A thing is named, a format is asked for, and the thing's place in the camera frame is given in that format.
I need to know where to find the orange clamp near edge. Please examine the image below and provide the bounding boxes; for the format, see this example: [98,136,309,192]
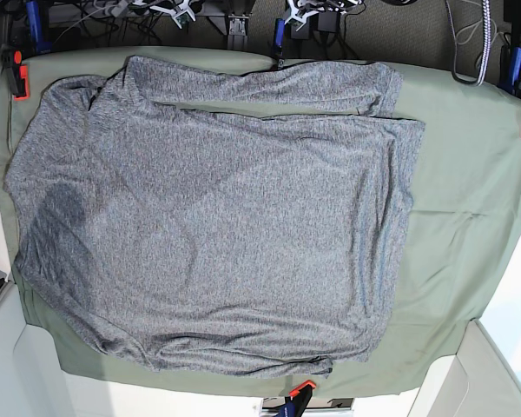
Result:
[275,380,317,417]

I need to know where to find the blue-handled clamp top centre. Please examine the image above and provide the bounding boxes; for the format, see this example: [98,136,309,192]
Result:
[271,18,285,70]

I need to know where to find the green table cloth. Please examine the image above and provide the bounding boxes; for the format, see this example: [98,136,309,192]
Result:
[0,47,521,398]

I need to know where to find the blue-handled clamp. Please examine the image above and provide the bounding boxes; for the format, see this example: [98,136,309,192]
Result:
[271,18,285,70]
[498,46,521,95]
[24,0,51,55]

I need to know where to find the white power strip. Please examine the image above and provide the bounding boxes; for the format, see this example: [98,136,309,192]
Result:
[92,0,131,18]

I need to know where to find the grey metal mount bracket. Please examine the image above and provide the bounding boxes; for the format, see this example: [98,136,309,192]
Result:
[226,15,249,51]

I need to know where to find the grey heathered T-shirt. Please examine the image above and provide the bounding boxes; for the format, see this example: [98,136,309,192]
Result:
[4,56,425,378]

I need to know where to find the blue-handled clamp top right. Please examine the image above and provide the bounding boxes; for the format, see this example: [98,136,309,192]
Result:
[498,46,521,95]

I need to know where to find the braided grey cable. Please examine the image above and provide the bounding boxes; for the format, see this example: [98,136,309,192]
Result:
[444,0,492,88]

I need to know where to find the blue-handled clamp top left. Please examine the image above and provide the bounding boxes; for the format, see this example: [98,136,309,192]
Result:
[24,0,51,55]

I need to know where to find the orange clamp far left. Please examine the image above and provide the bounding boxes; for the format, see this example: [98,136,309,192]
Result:
[2,50,30,101]

